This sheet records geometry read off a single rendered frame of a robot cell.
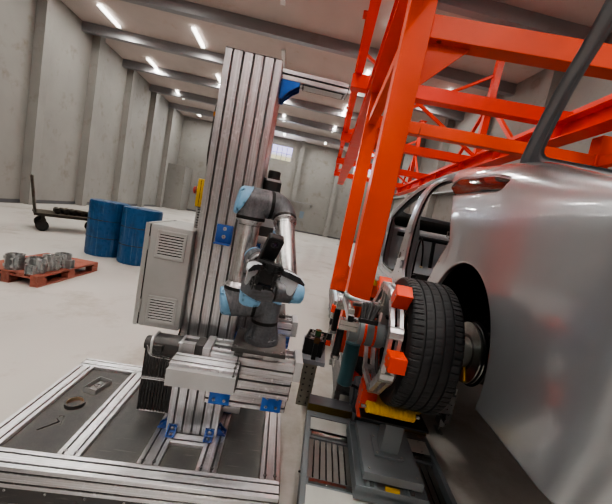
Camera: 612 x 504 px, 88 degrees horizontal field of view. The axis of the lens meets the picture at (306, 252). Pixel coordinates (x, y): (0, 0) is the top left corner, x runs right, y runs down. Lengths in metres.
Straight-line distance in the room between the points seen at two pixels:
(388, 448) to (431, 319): 0.82
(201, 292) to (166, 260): 0.21
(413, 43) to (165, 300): 2.04
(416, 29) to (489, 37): 0.45
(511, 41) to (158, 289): 2.45
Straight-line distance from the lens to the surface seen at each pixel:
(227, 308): 1.33
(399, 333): 1.51
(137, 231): 5.93
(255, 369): 1.45
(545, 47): 2.70
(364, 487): 1.94
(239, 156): 1.51
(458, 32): 2.54
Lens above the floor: 1.40
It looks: 7 degrees down
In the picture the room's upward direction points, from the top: 11 degrees clockwise
